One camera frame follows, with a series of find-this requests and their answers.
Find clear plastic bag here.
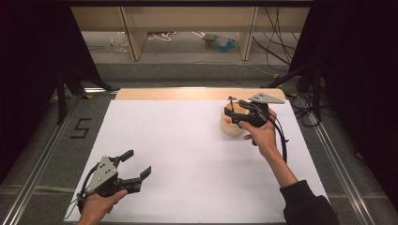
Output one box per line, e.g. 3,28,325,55
110,31,130,53

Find black metal stand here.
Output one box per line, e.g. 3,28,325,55
261,63,324,124
55,66,115,126

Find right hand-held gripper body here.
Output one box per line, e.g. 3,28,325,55
245,92,286,128

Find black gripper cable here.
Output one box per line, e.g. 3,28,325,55
266,106,290,164
65,164,100,219

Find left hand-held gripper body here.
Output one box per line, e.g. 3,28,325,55
84,155,144,198

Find cream ribbed pen holder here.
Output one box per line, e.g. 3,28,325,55
220,101,252,136

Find hanging black cables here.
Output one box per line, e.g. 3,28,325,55
252,7,301,73

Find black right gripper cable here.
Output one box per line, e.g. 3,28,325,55
266,106,290,164

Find light wooden bench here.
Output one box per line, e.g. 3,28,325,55
70,6,311,62

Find white table mat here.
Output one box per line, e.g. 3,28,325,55
64,98,329,224

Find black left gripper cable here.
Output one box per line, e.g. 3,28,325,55
65,164,100,219

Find black cable bundle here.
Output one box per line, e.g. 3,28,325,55
286,93,324,128

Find white cord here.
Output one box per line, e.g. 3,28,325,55
147,30,177,43

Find colourful plastic bag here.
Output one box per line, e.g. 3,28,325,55
203,32,240,53

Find black curtain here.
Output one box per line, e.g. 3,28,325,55
0,0,101,186
289,0,398,208

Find person's left hand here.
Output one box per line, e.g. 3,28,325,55
77,188,130,225

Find metal floor rail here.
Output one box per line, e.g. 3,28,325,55
308,112,378,225
0,93,83,225

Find person's right hand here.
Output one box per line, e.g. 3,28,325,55
238,108,280,159

